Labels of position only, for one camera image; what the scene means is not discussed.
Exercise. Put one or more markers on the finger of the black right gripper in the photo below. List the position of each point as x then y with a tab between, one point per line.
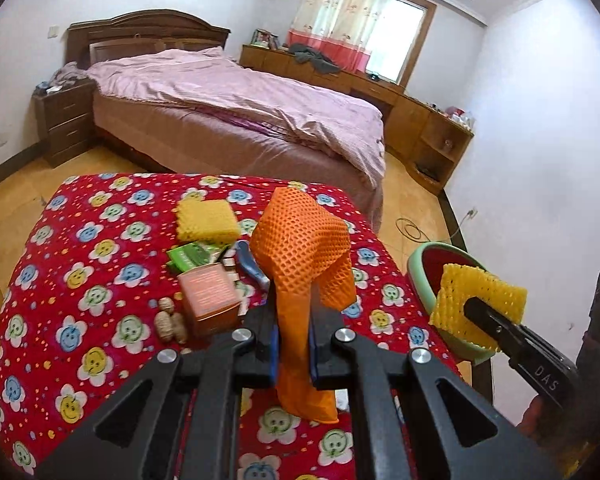
508	335

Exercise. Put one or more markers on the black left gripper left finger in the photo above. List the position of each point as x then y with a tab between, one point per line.
177	417

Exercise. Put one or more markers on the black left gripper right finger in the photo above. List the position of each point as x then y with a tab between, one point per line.
412	417

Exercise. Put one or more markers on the yellow foam pad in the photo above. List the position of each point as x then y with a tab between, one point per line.
458	284
209	221

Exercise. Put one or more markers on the orange cardboard box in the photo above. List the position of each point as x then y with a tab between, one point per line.
210	300

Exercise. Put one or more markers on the orange foam net sleeve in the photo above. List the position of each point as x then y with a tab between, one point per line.
299	245

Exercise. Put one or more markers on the wooden block stick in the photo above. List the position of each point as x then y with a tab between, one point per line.
230	267

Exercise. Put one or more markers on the peanut shell lower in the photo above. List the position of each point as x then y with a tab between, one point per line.
171	327

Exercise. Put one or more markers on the peanut shell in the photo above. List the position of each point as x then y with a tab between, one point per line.
171	327
166	304

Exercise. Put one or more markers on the peanut shell upper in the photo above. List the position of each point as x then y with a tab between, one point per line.
166	304

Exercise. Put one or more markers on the red floral quilt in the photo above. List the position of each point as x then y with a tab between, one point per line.
79	311

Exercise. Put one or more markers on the green paper packet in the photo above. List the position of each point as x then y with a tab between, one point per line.
194	255

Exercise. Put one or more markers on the blue plastic toy piece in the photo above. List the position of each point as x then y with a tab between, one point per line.
250	266

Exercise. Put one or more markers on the long wooden side cabinet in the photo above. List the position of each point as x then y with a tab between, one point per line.
429	144

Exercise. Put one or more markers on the pink duvet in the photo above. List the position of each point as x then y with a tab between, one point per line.
291	110

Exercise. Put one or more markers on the dark wooden bed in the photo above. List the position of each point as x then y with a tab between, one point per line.
185	140

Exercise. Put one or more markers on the dark wooden nightstand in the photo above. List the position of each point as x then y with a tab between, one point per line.
65	121

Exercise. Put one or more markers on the dark clothes pile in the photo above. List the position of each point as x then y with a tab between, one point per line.
303	54

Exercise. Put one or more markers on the floral red curtain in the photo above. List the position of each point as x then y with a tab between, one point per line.
340	29

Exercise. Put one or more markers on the photo frame on cabinet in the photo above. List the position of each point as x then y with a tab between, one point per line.
262	38

